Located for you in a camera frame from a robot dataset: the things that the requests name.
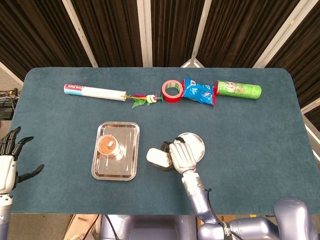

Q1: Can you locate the small brown-lidded cup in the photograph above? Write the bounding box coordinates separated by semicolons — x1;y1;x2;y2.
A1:
97;134;124;160

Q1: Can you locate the blue felt table mat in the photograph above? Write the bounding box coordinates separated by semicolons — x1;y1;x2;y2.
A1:
0;66;320;216

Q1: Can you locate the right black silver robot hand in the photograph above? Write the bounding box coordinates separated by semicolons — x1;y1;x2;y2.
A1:
161;136;199;174

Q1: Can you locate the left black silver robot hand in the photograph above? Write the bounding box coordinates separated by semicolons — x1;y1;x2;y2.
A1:
0;126;45;195

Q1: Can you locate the gold sardine tin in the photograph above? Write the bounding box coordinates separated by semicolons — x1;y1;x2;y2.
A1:
146;147;173;169

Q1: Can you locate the purple robot torso base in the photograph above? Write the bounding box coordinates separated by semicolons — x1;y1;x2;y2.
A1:
99;214;198;240

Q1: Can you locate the green chips canister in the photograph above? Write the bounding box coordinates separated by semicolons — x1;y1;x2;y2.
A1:
215;79;263;101

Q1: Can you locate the rectangular steel tray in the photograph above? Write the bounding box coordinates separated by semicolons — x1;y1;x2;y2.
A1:
90;121;141;182

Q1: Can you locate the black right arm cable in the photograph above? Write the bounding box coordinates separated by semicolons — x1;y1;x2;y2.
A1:
204;187;241;240

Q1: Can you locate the artificial flower sprig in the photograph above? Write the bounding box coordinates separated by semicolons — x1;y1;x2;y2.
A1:
124;92;164;109

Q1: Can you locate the round steel plate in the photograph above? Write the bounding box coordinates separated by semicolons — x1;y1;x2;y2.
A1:
174;132;206;162

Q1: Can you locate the black equipment with cables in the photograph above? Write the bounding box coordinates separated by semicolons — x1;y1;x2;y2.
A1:
0;87;21;121

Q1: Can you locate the blue snack bag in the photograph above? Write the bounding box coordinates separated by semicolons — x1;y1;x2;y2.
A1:
180;77;219;107

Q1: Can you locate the white paper roll tube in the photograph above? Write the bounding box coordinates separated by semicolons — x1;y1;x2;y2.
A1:
63;83;127;103

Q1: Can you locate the white partition frame post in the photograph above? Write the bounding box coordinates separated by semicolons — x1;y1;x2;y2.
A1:
136;0;153;68
179;0;213;68
61;0;99;68
252;0;320;69

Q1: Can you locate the red tape roll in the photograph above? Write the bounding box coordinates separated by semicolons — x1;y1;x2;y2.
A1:
161;79;184;104

